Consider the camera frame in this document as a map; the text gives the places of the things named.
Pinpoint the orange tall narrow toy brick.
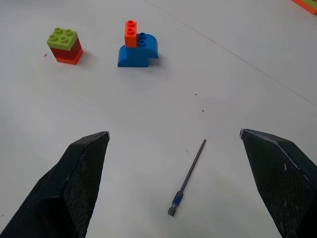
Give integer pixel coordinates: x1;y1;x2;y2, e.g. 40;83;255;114
124;20;138;49

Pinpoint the lime green square toy brick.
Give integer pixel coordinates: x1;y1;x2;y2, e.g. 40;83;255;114
46;27;78;52

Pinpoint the orange and green toy block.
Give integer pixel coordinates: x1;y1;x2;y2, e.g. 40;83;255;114
291;0;317;15

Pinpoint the long screwdriver bit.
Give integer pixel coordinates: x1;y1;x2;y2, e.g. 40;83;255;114
167;139;207;218

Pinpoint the orange flat square toy brick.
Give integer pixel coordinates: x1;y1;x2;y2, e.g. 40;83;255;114
54;50;84;65

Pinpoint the blue curved toy brick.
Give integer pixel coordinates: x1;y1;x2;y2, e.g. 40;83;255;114
117;32;159;68

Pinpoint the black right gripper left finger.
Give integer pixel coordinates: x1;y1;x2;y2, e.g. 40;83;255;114
0;131;110;238

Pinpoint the red square toy brick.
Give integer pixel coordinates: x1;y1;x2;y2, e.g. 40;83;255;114
50;37;82;60

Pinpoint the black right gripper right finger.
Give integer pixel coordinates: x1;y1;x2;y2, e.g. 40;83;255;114
239;128;317;238

